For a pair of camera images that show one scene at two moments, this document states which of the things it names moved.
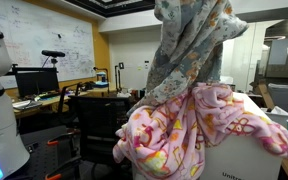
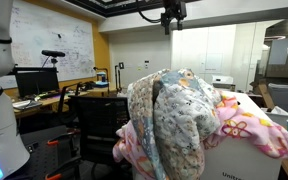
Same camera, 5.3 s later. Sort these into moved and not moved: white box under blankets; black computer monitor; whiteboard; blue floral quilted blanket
Moved: blue floral quilted blanket
Not moved: black computer monitor; white box under blankets; whiteboard
